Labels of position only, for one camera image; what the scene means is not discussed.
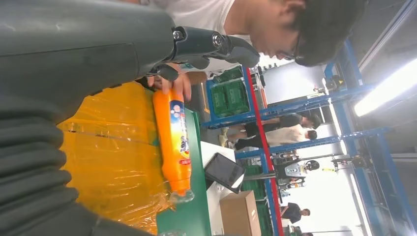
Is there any stack of yellow plastic sheets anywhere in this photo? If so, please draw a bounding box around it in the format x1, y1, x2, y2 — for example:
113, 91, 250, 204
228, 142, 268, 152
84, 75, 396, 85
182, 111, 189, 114
57, 81, 173, 235

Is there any black tablet on stand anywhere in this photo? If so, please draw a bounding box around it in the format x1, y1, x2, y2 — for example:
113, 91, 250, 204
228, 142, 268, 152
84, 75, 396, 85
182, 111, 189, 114
204, 152, 245, 194

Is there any background person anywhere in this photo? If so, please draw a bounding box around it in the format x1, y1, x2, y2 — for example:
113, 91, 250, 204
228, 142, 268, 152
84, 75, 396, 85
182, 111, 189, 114
228, 125, 318, 150
221, 112, 322, 138
280, 202, 311, 225

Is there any brown cardboard box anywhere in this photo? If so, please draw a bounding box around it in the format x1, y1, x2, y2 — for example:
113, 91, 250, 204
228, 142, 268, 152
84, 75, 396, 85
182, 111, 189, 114
219, 190, 262, 236

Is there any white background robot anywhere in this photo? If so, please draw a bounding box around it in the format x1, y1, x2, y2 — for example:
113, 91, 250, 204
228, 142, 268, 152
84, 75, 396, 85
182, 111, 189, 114
273, 159, 322, 190

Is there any blue metal shelf rack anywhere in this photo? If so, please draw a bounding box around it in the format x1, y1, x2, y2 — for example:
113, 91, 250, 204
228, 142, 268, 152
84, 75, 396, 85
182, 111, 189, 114
200, 39, 417, 236

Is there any ceiling light strip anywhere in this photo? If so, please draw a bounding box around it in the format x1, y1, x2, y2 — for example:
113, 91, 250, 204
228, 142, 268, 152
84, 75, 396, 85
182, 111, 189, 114
353, 59, 417, 118

